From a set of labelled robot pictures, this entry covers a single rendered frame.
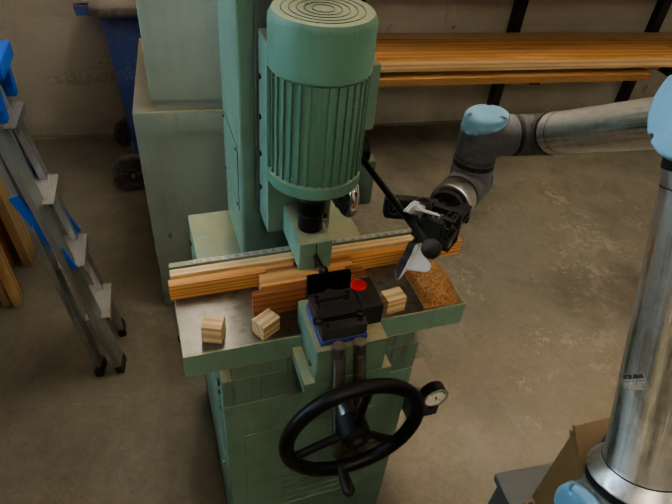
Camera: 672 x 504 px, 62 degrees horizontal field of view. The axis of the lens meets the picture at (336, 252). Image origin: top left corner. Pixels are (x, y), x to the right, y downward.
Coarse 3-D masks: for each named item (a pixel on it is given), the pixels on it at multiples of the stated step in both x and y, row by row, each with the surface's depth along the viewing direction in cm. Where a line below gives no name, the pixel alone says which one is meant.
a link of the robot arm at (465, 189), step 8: (440, 184) 119; (448, 184) 117; (456, 184) 117; (464, 184) 118; (432, 192) 120; (456, 192) 116; (464, 192) 116; (472, 192) 118; (464, 200) 116; (472, 200) 117; (472, 208) 119
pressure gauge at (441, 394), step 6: (426, 384) 132; (432, 384) 131; (438, 384) 131; (420, 390) 132; (426, 390) 131; (432, 390) 130; (438, 390) 130; (444, 390) 130; (426, 396) 130; (432, 396) 131; (438, 396) 132; (444, 396) 133; (426, 402) 132; (432, 402) 133; (438, 402) 134
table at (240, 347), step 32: (256, 288) 120; (384, 288) 124; (192, 320) 112; (288, 320) 114; (384, 320) 117; (416, 320) 120; (448, 320) 124; (192, 352) 106; (224, 352) 108; (256, 352) 111; (288, 352) 114; (320, 384) 108
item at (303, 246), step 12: (288, 216) 119; (288, 228) 120; (324, 228) 116; (288, 240) 121; (300, 240) 113; (312, 240) 113; (324, 240) 113; (300, 252) 113; (312, 252) 114; (324, 252) 115; (300, 264) 115; (312, 264) 116; (324, 264) 117
